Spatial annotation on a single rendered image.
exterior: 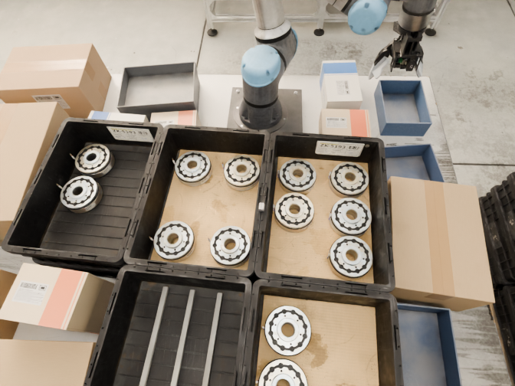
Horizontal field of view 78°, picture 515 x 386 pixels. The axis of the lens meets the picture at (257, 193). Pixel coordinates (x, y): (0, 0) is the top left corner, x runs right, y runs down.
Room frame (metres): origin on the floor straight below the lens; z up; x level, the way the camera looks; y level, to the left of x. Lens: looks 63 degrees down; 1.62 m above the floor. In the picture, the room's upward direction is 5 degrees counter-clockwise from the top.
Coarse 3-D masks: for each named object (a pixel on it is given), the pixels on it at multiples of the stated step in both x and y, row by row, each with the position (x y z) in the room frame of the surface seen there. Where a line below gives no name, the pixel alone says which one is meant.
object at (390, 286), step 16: (272, 144) 0.50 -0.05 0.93; (272, 160) 0.45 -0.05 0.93; (384, 160) 0.42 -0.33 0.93; (384, 176) 0.37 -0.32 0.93; (384, 192) 0.33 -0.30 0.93; (384, 208) 0.29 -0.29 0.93; (384, 224) 0.25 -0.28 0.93; (256, 256) 0.20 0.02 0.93; (256, 272) 0.16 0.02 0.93; (352, 288) 0.11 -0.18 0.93; (368, 288) 0.11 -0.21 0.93; (384, 288) 0.11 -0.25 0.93
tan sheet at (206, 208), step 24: (192, 168) 0.51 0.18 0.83; (216, 168) 0.50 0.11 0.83; (192, 192) 0.43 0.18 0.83; (216, 192) 0.42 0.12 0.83; (240, 192) 0.42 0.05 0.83; (168, 216) 0.36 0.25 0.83; (192, 216) 0.36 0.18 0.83; (216, 216) 0.35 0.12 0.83; (240, 216) 0.34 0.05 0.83; (216, 264) 0.22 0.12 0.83
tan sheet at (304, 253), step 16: (288, 160) 0.51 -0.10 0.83; (320, 160) 0.50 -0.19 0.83; (320, 176) 0.44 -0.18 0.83; (320, 192) 0.39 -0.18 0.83; (368, 192) 0.38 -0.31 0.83; (320, 208) 0.34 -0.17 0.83; (272, 224) 0.31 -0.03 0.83; (320, 224) 0.30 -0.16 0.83; (272, 240) 0.27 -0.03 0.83; (288, 240) 0.26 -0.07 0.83; (304, 240) 0.26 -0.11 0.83; (320, 240) 0.25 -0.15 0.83; (368, 240) 0.24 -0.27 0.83; (272, 256) 0.23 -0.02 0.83; (288, 256) 0.22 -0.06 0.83; (304, 256) 0.22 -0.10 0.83; (320, 256) 0.21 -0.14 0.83; (352, 256) 0.21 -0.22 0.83; (272, 272) 0.18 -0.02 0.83; (288, 272) 0.18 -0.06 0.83; (304, 272) 0.18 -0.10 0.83; (320, 272) 0.17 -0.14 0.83; (368, 272) 0.16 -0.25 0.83
